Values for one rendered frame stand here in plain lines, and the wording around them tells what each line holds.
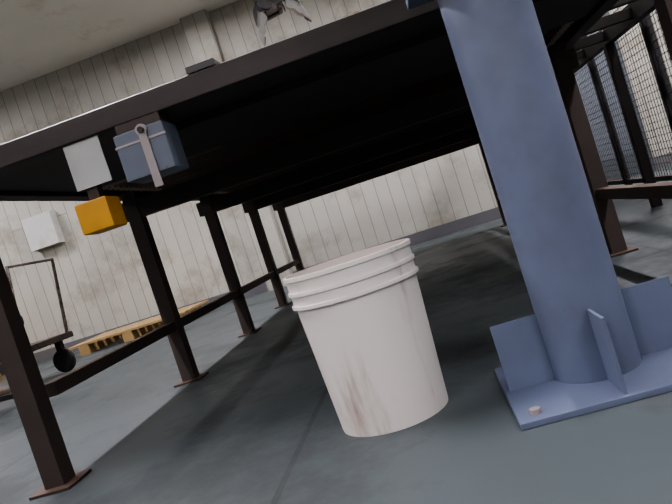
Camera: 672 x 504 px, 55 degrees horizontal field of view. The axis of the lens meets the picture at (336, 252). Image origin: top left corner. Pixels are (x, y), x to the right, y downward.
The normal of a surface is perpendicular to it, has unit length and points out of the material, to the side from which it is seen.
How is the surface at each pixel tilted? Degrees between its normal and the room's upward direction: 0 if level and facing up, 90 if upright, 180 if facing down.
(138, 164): 90
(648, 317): 90
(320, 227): 90
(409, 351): 93
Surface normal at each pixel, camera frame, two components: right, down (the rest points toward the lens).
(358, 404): -0.46, 0.24
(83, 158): -0.12, 0.08
